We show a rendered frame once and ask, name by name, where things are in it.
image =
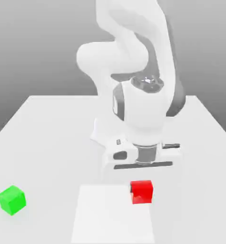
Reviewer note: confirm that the small green cube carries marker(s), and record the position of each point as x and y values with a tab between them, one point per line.
11	200

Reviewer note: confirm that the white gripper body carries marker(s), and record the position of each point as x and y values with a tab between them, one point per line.
143	172

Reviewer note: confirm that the small red cube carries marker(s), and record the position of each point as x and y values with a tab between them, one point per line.
142	191

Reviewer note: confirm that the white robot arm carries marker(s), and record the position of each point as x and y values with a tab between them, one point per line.
135	114

